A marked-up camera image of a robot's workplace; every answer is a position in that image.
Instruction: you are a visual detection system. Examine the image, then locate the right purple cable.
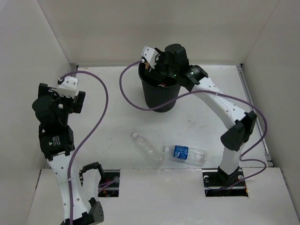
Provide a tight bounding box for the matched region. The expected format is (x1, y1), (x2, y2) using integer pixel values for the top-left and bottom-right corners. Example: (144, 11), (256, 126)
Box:
(119, 60), (269, 190)

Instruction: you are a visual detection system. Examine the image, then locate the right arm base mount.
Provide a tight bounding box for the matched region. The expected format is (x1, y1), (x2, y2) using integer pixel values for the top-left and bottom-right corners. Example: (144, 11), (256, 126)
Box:
(202, 168), (248, 197)

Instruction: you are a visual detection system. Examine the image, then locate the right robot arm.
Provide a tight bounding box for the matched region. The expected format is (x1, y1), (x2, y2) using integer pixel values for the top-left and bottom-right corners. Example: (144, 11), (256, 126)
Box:
(141, 44), (257, 186)

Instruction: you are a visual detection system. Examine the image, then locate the purple cable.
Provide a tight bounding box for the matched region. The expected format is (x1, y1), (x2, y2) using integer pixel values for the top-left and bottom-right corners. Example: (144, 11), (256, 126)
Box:
(119, 60), (269, 190)
(58, 71), (118, 225)

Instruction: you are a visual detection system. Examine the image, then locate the clear unlabelled plastic bottle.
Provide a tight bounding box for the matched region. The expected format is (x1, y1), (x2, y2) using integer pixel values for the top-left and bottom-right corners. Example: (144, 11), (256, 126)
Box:
(132, 133), (165, 169)

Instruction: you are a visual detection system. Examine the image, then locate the black plastic waste bin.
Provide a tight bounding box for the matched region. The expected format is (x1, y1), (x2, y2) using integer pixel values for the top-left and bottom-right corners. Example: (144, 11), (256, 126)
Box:
(138, 63), (180, 108)

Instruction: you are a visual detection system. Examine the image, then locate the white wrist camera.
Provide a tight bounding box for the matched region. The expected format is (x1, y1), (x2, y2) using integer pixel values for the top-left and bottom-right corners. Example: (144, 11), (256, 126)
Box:
(140, 46), (159, 69)
(56, 76), (78, 98)

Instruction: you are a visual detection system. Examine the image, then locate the blue label water bottle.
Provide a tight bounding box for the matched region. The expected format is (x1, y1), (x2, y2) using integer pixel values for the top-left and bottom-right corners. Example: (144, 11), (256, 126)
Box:
(164, 145), (208, 167)

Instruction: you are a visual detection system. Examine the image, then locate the red label clear bottle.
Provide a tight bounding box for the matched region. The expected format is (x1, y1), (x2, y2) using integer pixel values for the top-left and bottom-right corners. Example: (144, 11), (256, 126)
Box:
(157, 83), (168, 88)

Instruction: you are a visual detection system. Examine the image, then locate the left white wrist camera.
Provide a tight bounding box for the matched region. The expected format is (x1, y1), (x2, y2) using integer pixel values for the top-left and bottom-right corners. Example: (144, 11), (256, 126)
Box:
(56, 76), (78, 98)

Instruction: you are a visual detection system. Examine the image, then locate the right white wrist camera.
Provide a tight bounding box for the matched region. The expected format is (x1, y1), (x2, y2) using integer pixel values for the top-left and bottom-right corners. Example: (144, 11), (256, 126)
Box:
(140, 46), (159, 69)

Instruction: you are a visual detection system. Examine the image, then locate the orange juice bottle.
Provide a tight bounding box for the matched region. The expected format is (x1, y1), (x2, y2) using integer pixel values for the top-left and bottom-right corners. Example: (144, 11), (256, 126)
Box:
(145, 62), (151, 71)

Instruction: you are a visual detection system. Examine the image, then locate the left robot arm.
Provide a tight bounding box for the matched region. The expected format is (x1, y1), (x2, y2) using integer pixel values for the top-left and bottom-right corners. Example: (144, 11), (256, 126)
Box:
(32, 83), (105, 225)

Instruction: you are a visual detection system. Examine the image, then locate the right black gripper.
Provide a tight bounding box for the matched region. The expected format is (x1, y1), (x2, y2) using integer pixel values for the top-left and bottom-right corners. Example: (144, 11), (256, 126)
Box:
(144, 50), (178, 83)

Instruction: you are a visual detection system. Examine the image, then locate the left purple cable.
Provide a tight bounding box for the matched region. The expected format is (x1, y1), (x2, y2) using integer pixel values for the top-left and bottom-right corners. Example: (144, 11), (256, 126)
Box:
(58, 71), (118, 225)

